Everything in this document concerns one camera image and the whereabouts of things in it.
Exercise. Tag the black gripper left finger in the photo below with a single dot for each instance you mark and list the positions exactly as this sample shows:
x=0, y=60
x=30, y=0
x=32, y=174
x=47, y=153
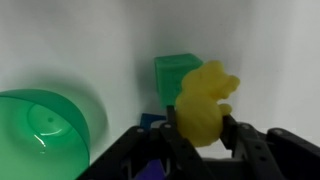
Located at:
x=186, y=163

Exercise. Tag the green cube block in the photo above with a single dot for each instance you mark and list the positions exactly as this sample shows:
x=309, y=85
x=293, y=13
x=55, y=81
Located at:
x=169, y=72

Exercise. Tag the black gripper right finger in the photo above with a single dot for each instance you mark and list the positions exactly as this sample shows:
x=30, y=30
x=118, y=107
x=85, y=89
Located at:
x=277, y=154

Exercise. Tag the green translucent plastic bowl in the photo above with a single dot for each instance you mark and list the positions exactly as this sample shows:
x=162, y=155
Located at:
x=43, y=136

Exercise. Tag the dark blue cube block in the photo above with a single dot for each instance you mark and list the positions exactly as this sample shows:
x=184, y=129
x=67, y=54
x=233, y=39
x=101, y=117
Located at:
x=149, y=121

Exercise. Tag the purple spiky ball figure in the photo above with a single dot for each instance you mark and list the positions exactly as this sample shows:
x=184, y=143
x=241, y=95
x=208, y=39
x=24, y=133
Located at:
x=152, y=171

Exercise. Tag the yellow bear figure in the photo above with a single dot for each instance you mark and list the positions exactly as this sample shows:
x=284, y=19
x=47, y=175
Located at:
x=199, y=116

